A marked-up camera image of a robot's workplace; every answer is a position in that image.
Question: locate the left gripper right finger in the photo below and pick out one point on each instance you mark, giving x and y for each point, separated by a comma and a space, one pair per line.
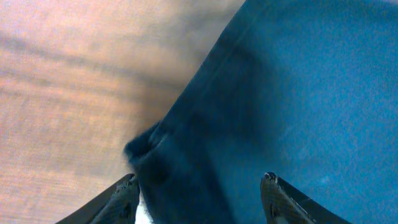
284, 204

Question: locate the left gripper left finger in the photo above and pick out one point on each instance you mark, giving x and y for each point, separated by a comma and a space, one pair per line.
116, 205

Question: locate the navy blue shorts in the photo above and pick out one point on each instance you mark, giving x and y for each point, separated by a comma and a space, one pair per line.
304, 89

